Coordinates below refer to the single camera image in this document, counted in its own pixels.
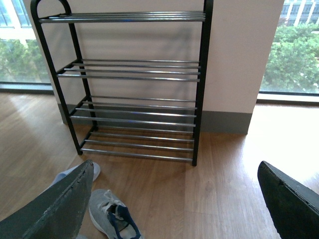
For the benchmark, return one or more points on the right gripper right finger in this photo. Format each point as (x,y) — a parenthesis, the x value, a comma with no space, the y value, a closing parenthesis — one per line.
(294,208)

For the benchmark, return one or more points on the grey sneaker navy collar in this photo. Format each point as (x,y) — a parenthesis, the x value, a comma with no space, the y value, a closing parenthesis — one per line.
(111,216)

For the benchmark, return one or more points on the black metal shoe rack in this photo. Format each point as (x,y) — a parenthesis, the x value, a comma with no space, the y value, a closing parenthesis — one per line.
(95,119)

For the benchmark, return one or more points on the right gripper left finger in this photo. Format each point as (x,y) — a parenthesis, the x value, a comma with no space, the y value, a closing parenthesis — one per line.
(57,213)

